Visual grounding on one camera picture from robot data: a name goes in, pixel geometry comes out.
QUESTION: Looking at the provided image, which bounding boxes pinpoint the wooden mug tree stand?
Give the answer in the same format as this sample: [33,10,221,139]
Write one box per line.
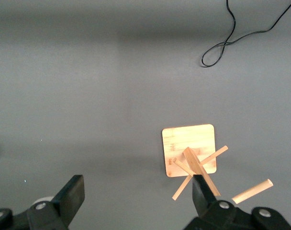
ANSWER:
[161,124,274,205]

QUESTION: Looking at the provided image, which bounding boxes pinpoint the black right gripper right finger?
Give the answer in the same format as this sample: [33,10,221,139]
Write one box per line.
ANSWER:
[183,174,255,230]

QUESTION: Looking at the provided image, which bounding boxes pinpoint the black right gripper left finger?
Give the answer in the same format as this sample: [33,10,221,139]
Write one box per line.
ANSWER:
[27,174,86,230]

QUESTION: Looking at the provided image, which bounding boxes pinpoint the long black cable on table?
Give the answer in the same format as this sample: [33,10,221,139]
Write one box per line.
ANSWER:
[201,0,291,69]

